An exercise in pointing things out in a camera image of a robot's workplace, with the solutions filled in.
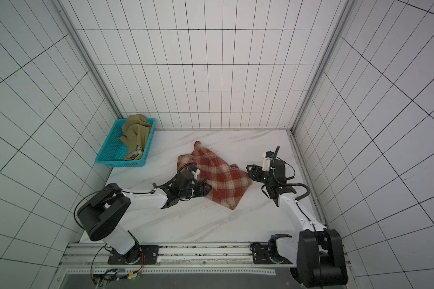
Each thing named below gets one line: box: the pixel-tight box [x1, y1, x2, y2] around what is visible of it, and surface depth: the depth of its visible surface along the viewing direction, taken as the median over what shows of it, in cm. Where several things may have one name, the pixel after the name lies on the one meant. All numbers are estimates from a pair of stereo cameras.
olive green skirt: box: [119, 113, 152, 161], surface depth 109 cm
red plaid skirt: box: [177, 140, 253, 211], surface depth 92 cm
